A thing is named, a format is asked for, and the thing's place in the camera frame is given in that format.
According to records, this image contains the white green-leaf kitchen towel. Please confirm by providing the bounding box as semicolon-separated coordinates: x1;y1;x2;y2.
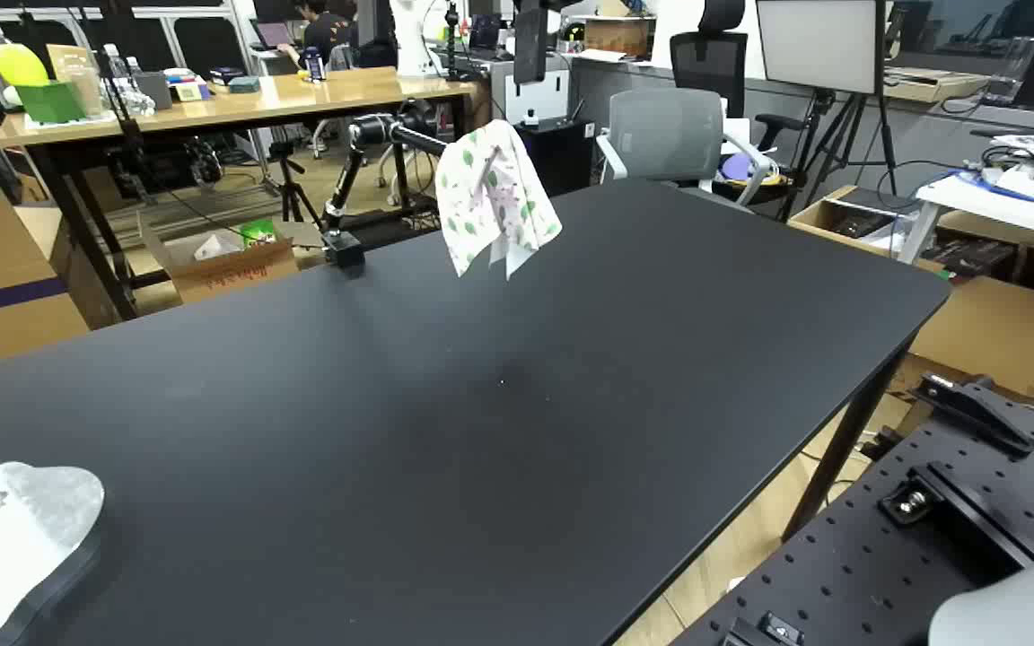
434;119;564;281

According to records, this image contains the open cardboard box with papers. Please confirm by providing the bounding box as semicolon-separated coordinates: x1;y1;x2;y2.
788;185;924;262

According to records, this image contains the white table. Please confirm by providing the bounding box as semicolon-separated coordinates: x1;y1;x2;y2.
897;170;1034;266

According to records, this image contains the wooden table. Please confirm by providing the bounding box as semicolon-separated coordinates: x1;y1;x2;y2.
0;66;485;321

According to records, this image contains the black rail bracket with bolt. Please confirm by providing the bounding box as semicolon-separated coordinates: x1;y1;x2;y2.
876;461;1034;572

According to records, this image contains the black clamp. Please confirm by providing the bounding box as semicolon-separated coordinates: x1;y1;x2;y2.
911;372;1034;459

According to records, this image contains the black office chair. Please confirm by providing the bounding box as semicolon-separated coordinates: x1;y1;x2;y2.
669;0;807;155

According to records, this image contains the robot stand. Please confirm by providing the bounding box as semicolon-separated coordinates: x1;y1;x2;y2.
674;384;1034;646

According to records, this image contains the light panel on tripod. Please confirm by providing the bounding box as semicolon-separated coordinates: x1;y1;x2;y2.
755;0;900;222

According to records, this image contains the silver metal plate with bolt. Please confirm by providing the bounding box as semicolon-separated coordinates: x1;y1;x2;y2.
0;458;106;646

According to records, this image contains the grey office chair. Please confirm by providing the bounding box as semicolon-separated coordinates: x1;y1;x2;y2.
596;87;775;208

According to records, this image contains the row of water bottles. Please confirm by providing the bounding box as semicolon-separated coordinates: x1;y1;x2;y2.
101;43;157;118

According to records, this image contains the small black tripod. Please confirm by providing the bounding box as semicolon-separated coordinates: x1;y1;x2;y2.
267;139;326;226

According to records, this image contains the person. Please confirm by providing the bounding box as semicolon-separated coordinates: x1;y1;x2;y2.
278;0;358;69

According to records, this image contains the white cabinet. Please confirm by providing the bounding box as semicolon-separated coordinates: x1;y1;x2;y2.
488;56;573;127

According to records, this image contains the plain cardboard box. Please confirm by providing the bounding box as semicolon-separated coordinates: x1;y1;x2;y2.
907;275;1034;401

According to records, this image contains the open cardboard box with packets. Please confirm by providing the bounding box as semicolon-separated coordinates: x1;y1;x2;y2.
138;218;327;306

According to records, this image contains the black computer tower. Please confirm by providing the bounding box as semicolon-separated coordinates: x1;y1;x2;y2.
515;117;597;197

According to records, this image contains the yellow-green balloon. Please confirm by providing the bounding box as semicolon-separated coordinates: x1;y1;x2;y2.
0;40;50;89

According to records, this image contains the green box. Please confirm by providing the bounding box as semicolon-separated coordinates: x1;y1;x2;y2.
15;81;88;125

